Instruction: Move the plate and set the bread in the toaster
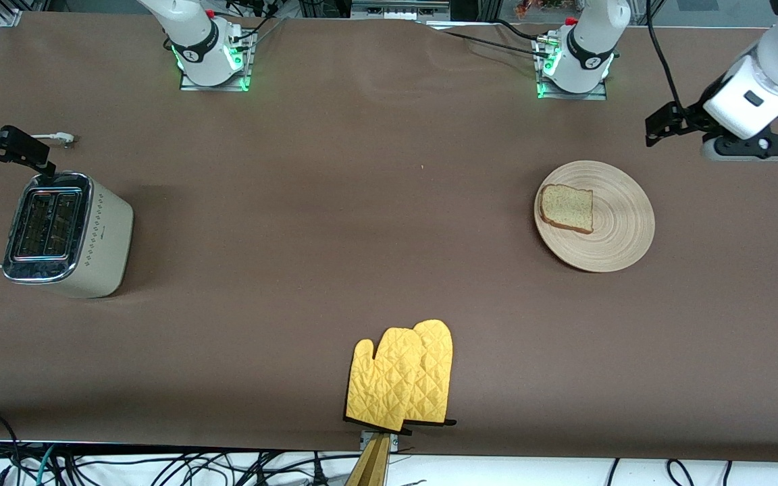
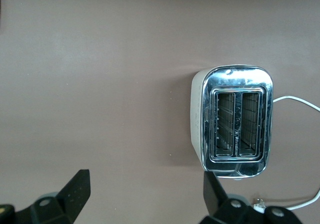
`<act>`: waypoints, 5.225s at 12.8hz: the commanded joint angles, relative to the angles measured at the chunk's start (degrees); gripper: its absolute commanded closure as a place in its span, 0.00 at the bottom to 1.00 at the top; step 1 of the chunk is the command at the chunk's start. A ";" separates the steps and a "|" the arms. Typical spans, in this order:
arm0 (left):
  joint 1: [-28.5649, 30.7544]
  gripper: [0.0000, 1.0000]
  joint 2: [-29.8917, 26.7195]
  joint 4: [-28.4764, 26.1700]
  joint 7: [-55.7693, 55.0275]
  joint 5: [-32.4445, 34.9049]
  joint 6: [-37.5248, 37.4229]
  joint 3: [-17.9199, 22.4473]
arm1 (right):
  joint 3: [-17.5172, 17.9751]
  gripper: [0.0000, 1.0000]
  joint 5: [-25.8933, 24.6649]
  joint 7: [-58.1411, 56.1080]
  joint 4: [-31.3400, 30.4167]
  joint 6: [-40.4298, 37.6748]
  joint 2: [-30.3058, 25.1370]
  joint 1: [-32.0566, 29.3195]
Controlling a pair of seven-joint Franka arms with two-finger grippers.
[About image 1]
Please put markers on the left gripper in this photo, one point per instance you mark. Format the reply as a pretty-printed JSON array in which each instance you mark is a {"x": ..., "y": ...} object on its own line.
[{"x": 691, "y": 116}]

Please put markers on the round wooden plate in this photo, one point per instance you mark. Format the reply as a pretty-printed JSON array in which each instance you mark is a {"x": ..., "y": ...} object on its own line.
[{"x": 615, "y": 229}]

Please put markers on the brown bread slice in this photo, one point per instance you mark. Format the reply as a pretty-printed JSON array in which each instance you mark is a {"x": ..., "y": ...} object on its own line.
[{"x": 568, "y": 209}]

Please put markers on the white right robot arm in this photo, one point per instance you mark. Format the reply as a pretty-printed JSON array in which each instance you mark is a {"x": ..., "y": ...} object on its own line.
[{"x": 193, "y": 40}]

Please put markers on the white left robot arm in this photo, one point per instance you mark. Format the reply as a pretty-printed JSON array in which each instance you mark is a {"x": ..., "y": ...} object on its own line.
[{"x": 588, "y": 47}]

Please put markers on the cream and chrome toaster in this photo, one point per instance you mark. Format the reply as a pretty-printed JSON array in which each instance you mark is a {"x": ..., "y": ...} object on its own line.
[{"x": 92, "y": 236}]

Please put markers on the orange patterned object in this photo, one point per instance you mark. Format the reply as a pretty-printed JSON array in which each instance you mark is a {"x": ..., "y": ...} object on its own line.
[{"x": 537, "y": 7}]

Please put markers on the brown table cover sheet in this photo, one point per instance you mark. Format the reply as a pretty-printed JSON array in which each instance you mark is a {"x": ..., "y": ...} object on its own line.
[{"x": 362, "y": 169}]

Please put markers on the yellow quilted oven mitt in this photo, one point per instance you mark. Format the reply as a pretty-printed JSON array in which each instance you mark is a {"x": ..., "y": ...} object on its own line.
[
  {"x": 437, "y": 378},
  {"x": 382, "y": 385}
]

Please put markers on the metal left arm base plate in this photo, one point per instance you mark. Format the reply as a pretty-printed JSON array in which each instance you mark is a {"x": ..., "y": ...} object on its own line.
[{"x": 602, "y": 96}]

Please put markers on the aluminium frame profile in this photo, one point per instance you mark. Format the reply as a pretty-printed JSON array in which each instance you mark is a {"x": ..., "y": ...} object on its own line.
[{"x": 9, "y": 13}]

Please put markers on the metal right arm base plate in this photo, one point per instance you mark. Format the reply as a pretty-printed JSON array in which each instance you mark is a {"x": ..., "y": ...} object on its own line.
[{"x": 248, "y": 67}]

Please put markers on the grey metal enclosure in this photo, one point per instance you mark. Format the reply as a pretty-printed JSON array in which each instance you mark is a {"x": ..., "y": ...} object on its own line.
[{"x": 399, "y": 8}]

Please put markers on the small metal bracket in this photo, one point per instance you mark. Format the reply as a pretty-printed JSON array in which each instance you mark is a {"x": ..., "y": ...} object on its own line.
[{"x": 365, "y": 440}]

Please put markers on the wooden post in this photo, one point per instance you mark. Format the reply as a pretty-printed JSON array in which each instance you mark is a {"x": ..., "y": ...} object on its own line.
[{"x": 370, "y": 469}]

